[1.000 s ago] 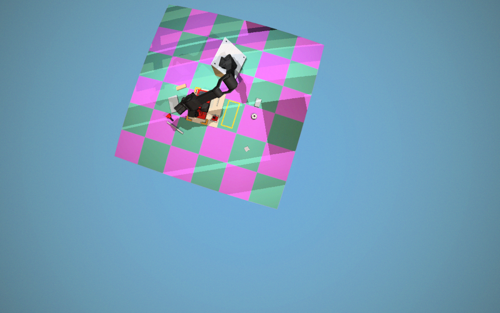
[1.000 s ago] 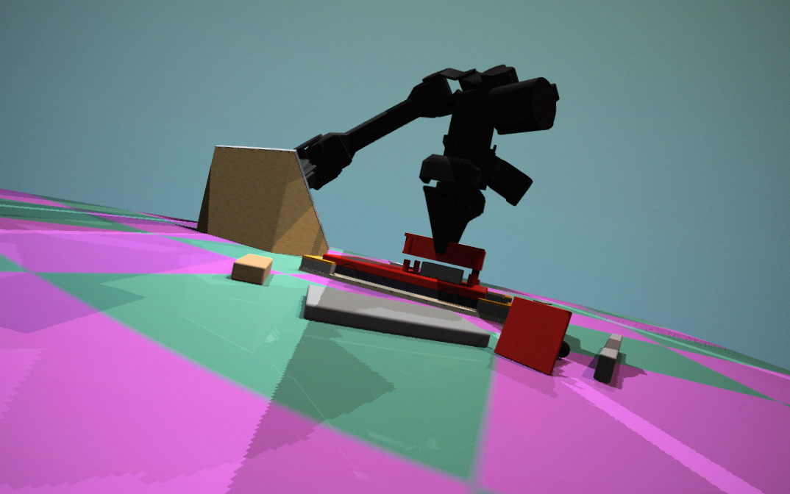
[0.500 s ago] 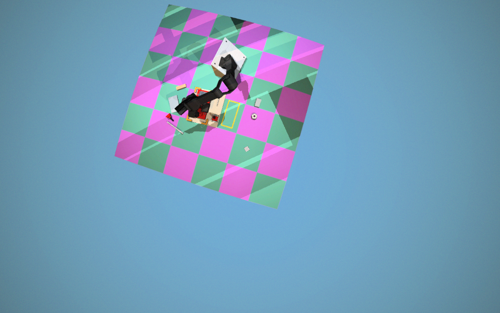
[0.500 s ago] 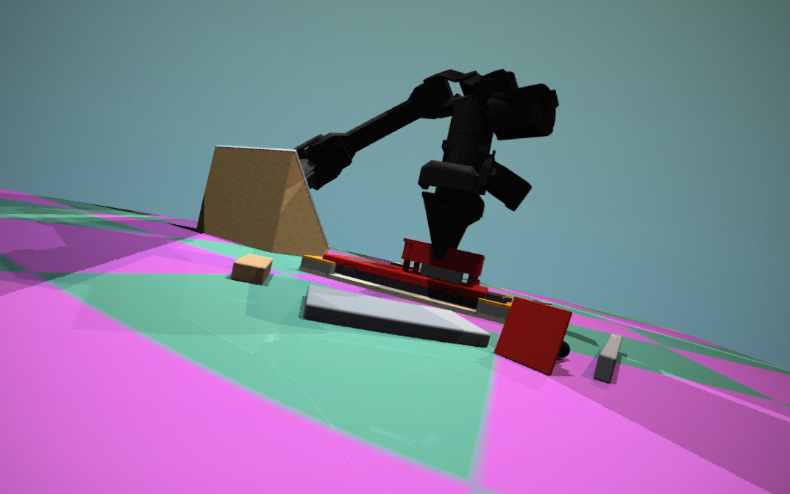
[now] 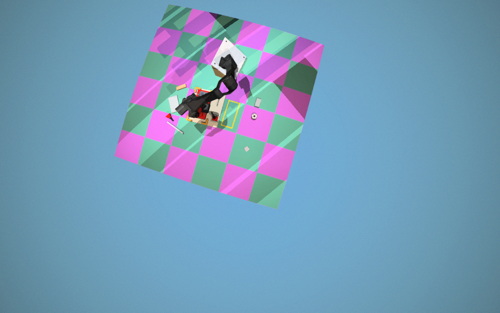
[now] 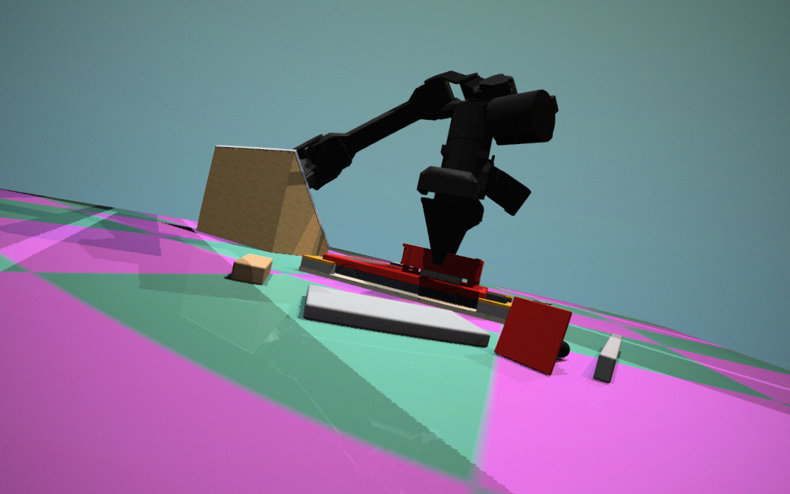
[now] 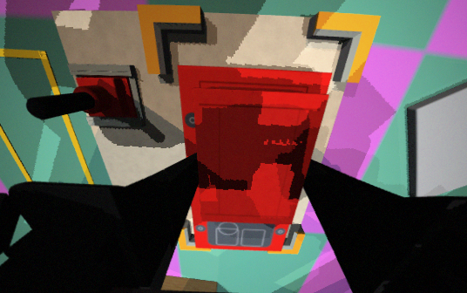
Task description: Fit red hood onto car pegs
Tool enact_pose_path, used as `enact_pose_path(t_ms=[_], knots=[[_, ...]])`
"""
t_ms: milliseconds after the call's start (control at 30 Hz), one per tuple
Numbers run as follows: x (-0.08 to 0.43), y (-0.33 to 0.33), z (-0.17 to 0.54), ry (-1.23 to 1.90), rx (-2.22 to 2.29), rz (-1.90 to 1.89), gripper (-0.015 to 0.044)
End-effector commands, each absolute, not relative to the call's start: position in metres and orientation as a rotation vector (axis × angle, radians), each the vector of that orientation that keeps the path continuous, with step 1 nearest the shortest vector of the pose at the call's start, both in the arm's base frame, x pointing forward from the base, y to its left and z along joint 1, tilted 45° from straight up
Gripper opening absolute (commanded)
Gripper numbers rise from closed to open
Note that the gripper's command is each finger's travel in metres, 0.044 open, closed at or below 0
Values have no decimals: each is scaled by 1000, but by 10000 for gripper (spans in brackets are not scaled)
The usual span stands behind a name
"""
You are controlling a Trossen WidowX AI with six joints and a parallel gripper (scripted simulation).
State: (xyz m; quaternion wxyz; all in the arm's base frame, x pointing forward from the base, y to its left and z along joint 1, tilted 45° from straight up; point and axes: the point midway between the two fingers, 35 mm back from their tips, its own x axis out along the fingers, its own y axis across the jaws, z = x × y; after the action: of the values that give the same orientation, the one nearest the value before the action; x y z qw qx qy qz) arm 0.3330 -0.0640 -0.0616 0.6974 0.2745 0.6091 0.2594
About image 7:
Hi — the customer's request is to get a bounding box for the grey flat slab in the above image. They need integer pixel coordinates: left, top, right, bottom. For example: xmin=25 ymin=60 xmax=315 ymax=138
xmin=407 ymin=82 xmax=467 ymax=197

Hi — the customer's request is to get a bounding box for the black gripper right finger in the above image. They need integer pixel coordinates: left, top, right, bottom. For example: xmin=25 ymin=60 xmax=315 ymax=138
xmin=303 ymin=160 xmax=467 ymax=293

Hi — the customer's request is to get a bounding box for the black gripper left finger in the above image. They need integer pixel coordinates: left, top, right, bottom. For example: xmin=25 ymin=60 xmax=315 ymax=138
xmin=9 ymin=153 xmax=199 ymax=290

